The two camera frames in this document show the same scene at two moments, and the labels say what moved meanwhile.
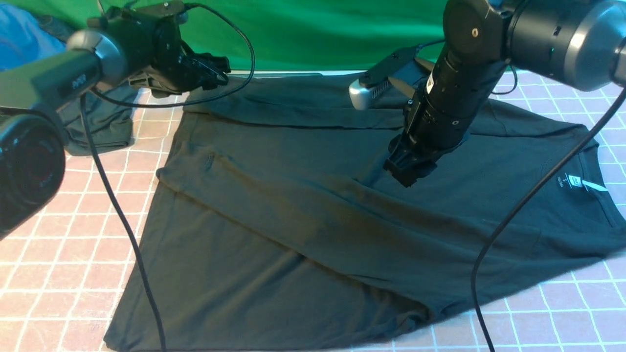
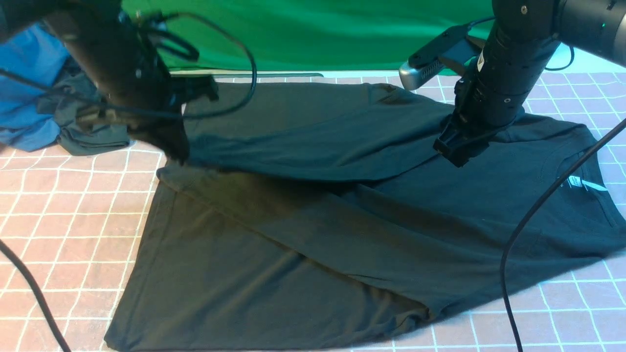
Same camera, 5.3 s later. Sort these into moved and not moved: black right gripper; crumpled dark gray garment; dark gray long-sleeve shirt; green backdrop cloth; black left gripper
Moved: black left gripper; black right gripper
Not moved: green backdrop cloth; dark gray long-sleeve shirt; crumpled dark gray garment
